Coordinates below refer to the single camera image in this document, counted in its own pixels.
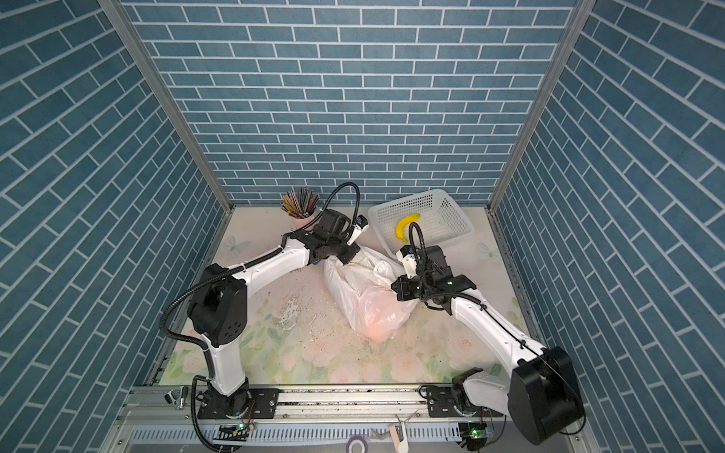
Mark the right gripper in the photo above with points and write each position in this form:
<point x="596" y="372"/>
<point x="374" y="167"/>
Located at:
<point x="402" y="290"/>

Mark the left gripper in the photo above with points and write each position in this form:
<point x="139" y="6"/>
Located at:
<point x="352" y="250"/>

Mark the white plastic bag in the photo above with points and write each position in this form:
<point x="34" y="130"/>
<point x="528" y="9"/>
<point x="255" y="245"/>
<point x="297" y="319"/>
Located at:
<point x="362" y="291"/>

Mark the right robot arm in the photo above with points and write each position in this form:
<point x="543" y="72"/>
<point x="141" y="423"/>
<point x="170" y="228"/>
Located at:
<point x="542" y="395"/>

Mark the pink pencil cup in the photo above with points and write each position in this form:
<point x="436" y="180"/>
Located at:
<point x="307" y="223"/>

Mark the coloured pencils bunch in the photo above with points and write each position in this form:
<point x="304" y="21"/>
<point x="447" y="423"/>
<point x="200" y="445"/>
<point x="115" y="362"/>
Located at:
<point x="300" y="203"/>

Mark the white plastic basket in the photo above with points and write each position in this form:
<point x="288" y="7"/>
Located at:
<point x="442" y="220"/>

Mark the yellow toy banana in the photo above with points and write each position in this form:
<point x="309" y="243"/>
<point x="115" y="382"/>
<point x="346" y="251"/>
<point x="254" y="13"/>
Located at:
<point x="402" y="227"/>

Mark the pink white clip tool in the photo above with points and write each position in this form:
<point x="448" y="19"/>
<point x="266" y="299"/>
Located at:
<point x="399" y="436"/>

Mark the purple tape roll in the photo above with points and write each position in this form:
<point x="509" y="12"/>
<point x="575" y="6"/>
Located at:
<point x="357" y="444"/>

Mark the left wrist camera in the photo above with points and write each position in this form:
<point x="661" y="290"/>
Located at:
<point x="357" y="230"/>

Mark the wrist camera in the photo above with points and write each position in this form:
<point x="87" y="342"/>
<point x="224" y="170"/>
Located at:
<point x="357" y="230"/>
<point x="408" y="259"/>

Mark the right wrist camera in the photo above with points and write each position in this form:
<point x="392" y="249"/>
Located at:
<point x="408" y="259"/>

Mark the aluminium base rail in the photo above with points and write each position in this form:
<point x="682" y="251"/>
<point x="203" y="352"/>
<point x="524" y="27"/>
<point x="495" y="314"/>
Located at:
<point x="317" y="418"/>

